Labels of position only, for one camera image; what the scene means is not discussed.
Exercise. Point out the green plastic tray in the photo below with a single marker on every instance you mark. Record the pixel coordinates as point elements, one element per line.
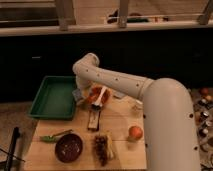
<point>54,99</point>

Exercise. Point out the green spoon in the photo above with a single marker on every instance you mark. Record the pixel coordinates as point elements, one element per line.
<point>54,138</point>

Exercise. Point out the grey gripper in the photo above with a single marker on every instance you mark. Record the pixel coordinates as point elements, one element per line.
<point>77,94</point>

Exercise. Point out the wooden railing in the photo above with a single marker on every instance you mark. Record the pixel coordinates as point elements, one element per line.
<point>43,17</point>

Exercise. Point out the dark brown bowl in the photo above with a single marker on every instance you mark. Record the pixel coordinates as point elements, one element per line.
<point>68,148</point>

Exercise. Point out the black tripod leg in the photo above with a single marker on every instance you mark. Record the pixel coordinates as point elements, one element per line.
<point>12,146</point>

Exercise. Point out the red apple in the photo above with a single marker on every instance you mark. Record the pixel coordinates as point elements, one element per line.
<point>135,133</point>

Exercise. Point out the dark rectangular block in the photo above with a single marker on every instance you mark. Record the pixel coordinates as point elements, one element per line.
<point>93,122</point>

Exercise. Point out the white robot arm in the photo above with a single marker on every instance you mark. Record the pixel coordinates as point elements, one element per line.
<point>169,121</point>

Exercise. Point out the orange plate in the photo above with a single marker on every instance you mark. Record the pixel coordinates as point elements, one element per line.
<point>98,95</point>

